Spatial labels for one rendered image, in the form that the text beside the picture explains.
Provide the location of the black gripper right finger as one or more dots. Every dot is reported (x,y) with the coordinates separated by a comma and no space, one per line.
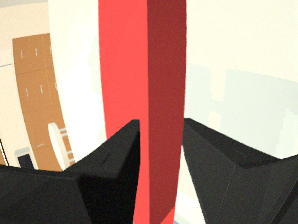
(237,184)

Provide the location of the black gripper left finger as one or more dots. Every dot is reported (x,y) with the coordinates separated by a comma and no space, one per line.
(101,188)

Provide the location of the red box lid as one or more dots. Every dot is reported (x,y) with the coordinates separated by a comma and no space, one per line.
(143,77)

